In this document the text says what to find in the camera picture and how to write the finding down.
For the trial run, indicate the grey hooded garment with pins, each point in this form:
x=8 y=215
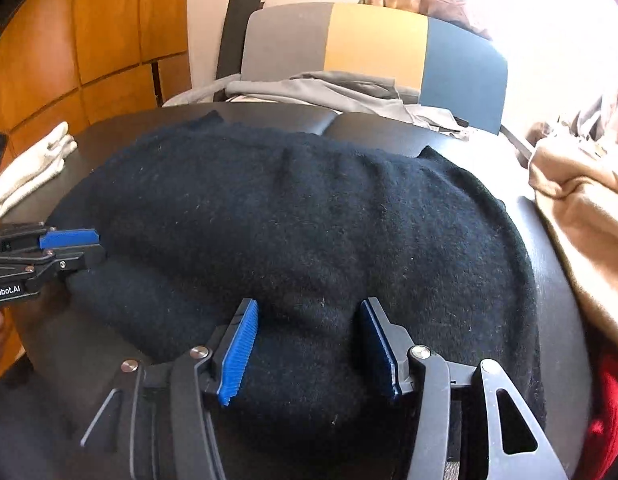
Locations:
x=339 y=92

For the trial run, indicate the white folded garment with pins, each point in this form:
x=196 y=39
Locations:
x=29 y=180

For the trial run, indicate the grey metal rail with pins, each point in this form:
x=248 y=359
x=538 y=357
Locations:
x=516 y=142

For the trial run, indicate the red garment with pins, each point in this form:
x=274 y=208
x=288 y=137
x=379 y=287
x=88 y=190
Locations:
x=611 y=410

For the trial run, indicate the beige knit sweater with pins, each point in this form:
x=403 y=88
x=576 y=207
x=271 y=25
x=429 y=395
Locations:
x=589 y=220

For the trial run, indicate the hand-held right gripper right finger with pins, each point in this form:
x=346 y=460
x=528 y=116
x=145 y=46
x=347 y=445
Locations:
x=379 y=355

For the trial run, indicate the wooden wardrobe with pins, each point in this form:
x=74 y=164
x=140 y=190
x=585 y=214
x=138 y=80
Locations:
x=109 y=25

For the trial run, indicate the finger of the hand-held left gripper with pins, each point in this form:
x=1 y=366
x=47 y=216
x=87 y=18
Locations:
x=84 y=260
x=69 y=238

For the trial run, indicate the grey yellow blue chair back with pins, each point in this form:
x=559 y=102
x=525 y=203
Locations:
x=374 y=40

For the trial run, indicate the black knit sweater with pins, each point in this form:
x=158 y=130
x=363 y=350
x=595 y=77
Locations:
x=314 y=220

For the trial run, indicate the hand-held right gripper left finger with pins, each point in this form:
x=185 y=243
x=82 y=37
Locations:
x=239 y=355

